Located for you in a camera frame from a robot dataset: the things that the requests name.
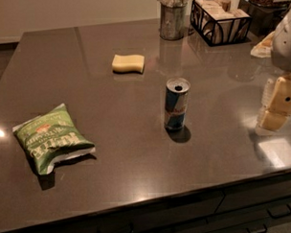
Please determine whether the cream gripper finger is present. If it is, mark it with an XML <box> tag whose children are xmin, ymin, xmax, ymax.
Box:
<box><xmin>257</xmin><ymin>73</ymin><xmax>291</xmax><ymax>131</ymax></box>
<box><xmin>261</xmin><ymin>79</ymin><xmax>276</xmax><ymax>107</ymax></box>

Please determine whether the green jalapeno chip bag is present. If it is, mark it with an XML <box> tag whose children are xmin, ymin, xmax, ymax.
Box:
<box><xmin>12</xmin><ymin>103</ymin><xmax>95</xmax><ymax>175</ymax></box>

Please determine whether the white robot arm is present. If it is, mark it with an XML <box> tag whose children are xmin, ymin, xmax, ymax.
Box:
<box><xmin>255</xmin><ymin>8</ymin><xmax>291</xmax><ymax>135</ymax></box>

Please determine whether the blue silver redbull can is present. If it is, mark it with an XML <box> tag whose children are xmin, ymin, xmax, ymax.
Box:
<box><xmin>164</xmin><ymin>78</ymin><xmax>190</xmax><ymax>131</ymax></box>

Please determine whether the yellow snack packet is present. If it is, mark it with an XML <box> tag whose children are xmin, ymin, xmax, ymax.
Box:
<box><xmin>251</xmin><ymin>32</ymin><xmax>275</xmax><ymax>58</ymax></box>

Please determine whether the snack jar on stand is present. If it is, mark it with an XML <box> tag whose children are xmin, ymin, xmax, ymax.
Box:
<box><xmin>238</xmin><ymin>0</ymin><xmax>291</xmax><ymax>35</ymax></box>

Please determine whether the metal cup with stirrers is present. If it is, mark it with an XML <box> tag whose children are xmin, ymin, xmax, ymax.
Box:
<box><xmin>157</xmin><ymin>0</ymin><xmax>190</xmax><ymax>41</ymax></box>

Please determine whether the yellow sponge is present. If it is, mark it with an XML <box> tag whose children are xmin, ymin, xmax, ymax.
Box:
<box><xmin>112</xmin><ymin>55</ymin><xmax>145</xmax><ymax>74</ymax></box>

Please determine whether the black wire napkin holder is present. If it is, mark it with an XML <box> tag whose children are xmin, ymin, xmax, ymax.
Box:
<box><xmin>190</xmin><ymin>0</ymin><xmax>252</xmax><ymax>46</ymax></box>

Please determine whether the black drawer handle right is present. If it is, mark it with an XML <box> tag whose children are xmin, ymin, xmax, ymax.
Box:
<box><xmin>267</xmin><ymin>204</ymin><xmax>291</xmax><ymax>220</ymax></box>

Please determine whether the black drawer handle lower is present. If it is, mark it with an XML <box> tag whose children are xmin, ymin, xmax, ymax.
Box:
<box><xmin>246</xmin><ymin>224</ymin><xmax>267</xmax><ymax>233</ymax></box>

